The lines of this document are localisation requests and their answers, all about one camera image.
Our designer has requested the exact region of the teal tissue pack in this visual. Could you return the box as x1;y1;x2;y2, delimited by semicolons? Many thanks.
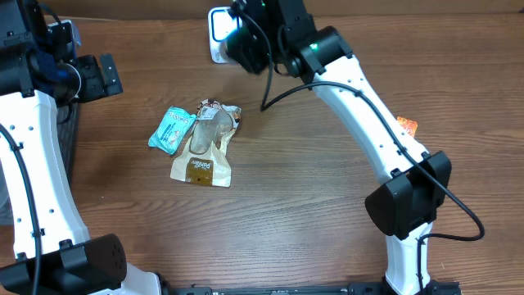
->
148;107;197;155

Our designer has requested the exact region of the beige brown snack pouch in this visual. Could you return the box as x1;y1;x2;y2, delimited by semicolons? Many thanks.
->
170;99;242;188

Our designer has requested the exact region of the orange snack packet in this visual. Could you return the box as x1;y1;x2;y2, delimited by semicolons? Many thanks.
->
397;116;418;138

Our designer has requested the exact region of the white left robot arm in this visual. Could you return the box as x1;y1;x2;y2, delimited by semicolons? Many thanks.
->
1;0;169;294

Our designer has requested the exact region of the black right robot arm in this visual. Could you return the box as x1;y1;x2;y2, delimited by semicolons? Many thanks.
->
222;1;460;294

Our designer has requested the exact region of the white barcode scanner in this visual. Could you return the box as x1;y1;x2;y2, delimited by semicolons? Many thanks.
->
207;7;242;64

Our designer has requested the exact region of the grey plastic basket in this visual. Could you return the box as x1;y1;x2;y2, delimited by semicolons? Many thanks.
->
1;104;80;226

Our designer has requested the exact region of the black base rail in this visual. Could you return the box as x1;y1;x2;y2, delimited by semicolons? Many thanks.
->
171;282;462;295

